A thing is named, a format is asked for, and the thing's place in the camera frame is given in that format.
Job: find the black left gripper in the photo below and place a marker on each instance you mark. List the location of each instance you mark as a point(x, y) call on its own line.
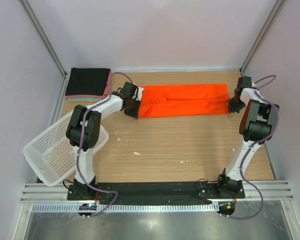
point(134, 114)

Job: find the aluminium frame rail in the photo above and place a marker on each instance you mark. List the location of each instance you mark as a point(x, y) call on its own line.
point(264, 189)

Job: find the white slotted cable duct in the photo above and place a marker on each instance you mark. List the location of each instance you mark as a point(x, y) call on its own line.
point(81, 207)

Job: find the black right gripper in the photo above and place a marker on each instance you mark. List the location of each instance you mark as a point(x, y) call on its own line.
point(232, 108)

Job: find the light blue folded t-shirt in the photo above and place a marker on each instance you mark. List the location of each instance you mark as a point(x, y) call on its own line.
point(87, 99)

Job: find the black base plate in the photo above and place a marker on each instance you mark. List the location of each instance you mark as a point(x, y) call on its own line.
point(150, 193)

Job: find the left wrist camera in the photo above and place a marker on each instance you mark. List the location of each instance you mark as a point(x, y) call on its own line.
point(140, 91)

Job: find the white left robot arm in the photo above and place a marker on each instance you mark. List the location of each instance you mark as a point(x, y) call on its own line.
point(83, 132)

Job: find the pink folded t-shirt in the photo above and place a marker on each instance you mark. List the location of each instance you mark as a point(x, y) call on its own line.
point(105, 93)

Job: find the orange t-shirt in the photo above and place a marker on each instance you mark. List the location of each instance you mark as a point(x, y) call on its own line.
point(172, 100)

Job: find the white plastic basket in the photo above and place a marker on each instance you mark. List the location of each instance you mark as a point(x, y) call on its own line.
point(50, 154)

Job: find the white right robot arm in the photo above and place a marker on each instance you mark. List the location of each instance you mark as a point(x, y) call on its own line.
point(258, 124)

